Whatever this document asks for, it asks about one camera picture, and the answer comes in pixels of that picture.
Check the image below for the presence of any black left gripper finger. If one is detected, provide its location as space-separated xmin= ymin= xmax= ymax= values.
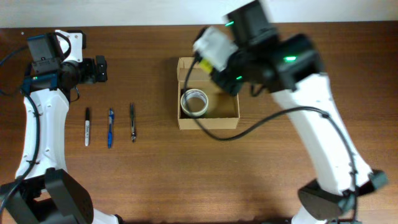
xmin=96 ymin=55 xmax=107 ymax=70
xmin=96 ymin=71 xmax=108 ymax=82

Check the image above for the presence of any black and white marker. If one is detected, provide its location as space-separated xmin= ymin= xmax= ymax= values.
xmin=85 ymin=108 xmax=90 ymax=147

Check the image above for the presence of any white masking tape roll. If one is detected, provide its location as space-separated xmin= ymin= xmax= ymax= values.
xmin=180 ymin=89 xmax=209 ymax=117

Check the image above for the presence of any yellow highlighter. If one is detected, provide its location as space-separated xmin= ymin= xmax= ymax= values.
xmin=199 ymin=59 xmax=213 ymax=73

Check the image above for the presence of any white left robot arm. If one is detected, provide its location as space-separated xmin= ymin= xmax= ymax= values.
xmin=1 ymin=57 xmax=123 ymax=223

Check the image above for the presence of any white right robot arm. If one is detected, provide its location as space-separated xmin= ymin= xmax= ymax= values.
xmin=221 ymin=1 xmax=388 ymax=223

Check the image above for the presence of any blue pen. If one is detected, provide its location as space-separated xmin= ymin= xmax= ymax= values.
xmin=108 ymin=108 xmax=114 ymax=149

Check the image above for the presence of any open cardboard box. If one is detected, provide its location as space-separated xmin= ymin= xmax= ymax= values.
xmin=177 ymin=57 xmax=240 ymax=130

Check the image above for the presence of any black pen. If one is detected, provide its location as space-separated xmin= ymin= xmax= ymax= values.
xmin=130 ymin=103 xmax=136 ymax=143

